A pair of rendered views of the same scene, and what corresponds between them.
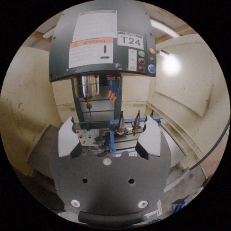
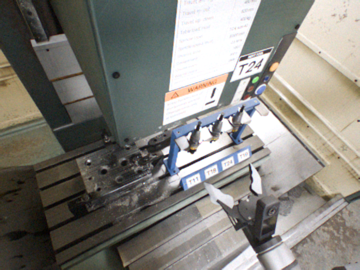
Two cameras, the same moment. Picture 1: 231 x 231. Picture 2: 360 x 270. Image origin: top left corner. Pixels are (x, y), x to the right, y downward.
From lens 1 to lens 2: 0.56 m
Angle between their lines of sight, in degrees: 34
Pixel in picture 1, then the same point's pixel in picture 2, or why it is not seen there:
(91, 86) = not seen: hidden behind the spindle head
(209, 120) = not seen: outside the picture
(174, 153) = (293, 159)
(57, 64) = (141, 125)
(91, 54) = (195, 104)
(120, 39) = (237, 72)
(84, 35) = (190, 77)
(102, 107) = not seen: hidden behind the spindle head
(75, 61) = (173, 115)
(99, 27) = (216, 54)
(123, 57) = (229, 95)
